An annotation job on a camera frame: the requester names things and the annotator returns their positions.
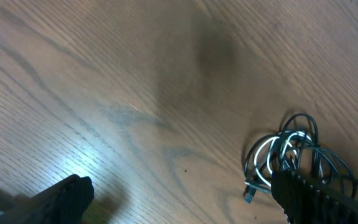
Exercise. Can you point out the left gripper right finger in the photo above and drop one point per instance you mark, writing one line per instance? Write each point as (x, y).
(305, 200)

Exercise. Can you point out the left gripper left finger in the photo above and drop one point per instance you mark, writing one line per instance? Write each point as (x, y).
(63, 203)

